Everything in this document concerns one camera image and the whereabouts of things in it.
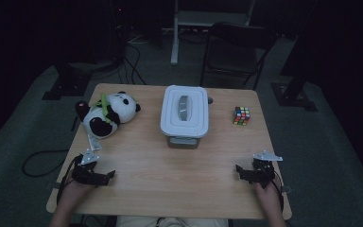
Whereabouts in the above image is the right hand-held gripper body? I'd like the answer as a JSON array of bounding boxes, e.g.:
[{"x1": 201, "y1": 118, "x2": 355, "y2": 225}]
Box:
[{"x1": 245, "y1": 149, "x2": 284, "y2": 189}]

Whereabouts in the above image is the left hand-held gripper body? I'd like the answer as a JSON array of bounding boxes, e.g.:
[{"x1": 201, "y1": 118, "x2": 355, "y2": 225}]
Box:
[{"x1": 71, "y1": 148, "x2": 109, "y2": 187}]

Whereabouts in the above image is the colourful puzzle cube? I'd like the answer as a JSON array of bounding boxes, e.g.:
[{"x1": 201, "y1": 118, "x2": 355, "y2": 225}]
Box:
[{"x1": 233, "y1": 106, "x2": 251, "y2": 127}]

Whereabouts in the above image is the panda plush toy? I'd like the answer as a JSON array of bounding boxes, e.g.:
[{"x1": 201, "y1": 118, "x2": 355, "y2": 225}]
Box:
[{"x1": 75, "y1": 91, "x2": 142, "y2": 151}]

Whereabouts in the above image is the clear storage box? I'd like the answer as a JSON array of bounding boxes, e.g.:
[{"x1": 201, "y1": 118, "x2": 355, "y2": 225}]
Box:
[{"x1": 165, "y1": 134, "x2": 201, "y2": 149}]

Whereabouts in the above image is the white box lid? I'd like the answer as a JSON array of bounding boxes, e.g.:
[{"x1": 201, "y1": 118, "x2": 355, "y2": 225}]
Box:
[{"x1": 159, "y1": 84, "x2": 210, "y2": 139}]

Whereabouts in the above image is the person's left hand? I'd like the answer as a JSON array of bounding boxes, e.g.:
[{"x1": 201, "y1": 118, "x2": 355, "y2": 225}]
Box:
[{"x1": 57, "y1": 181, "x2": 93, "y2": 210}]

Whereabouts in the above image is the person's right hand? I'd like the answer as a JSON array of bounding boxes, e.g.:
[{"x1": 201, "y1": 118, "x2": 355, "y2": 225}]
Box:
[{"x1": 253, "y1": 181, "x2": 284, "y2": 216}]

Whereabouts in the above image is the black floor strip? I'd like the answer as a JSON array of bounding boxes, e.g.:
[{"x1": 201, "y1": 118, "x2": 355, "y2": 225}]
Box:
[{"x1": 70, "y1": 115, "x2": 80, "y2": 133}]

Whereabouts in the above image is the black stand base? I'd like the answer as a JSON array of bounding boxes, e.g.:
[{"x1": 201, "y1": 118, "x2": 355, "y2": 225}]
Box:
[
  {"x1": 270, "y1": 46, "x2": 319, "y2": 113},
  {"x1": 41, "y1": 61, "x2": 93, "y2": 101}
]

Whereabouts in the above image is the black folding chair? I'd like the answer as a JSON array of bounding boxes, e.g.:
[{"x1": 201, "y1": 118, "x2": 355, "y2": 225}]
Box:
[{"x1": 199, "y1": 21, "x2": 279, "y2": 91}]

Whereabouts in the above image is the black equipment tower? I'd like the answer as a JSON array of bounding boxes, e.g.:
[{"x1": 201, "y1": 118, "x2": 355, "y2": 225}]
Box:
[{"x1": 104, "y1": 0, "x2": 130, "y2": 65}]

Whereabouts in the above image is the white metal stand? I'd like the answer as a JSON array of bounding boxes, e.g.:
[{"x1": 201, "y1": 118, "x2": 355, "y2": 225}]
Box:
[{"x1": 170, "y1": 0, "x2": 257, "y2": 66}]

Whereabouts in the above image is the left hand-held gripper cable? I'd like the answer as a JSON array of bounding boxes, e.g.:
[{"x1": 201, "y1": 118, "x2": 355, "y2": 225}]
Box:
[{"x1": 56, "y1": 155, "x2": 84, "y2": 202}]

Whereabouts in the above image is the hand-held gripper cable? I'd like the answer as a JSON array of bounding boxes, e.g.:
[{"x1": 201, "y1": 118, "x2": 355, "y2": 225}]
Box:
[
  {"x1": 268, "y1": 169, "x2": 285, "y2": 213},
  {"x1": 56, "y1": 155, "x2": 84, "y2": 202}
]

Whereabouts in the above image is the right hand-held gripper cable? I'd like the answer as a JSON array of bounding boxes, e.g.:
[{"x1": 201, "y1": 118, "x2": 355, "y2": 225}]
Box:
[{"x1": 268, "y1": 169, "x2": 285, "y2": 213}]

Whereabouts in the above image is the black looped floor cable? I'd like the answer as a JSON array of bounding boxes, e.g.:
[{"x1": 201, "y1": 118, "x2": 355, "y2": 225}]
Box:
[{"x1": 21, "y1": 148, "x2": 71, "y2": 179}]

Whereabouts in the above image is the black floor cable bundle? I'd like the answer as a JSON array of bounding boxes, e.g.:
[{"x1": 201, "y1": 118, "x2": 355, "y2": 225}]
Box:
[{"x1": 91, "y1": 31, "x2": 154, "y2": 86}]

